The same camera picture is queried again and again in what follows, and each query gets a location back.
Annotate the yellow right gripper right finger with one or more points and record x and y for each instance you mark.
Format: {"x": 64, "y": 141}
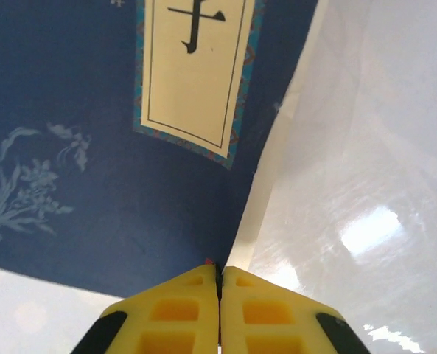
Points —
{"x": 266, "y": 317}

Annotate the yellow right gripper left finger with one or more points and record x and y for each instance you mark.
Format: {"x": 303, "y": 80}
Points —
{"x": 174, "y": 317}

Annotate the blue book with cream label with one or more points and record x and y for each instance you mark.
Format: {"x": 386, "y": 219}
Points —
{"x": 74, "y": 92}

